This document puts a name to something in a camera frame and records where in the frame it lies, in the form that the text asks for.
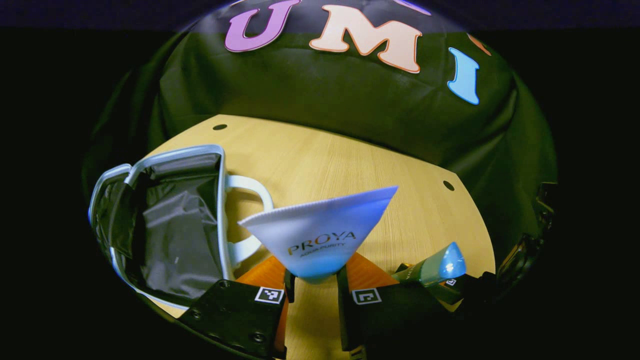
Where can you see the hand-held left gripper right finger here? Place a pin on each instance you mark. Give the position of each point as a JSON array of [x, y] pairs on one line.
[[385, 320]]

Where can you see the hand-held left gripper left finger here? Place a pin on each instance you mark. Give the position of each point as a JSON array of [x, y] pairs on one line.
[[235, 320]]

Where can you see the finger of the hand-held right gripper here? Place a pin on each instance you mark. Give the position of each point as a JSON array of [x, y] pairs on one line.
[[465, 290]]

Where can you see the teal skin care tube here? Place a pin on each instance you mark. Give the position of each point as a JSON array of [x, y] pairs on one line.
[[435, 267]]

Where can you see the light blue suitcase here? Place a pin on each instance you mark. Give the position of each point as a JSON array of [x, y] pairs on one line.
[[175, 240]]

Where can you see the white skin care tube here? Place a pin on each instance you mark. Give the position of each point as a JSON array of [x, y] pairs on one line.
[[320, 235]]

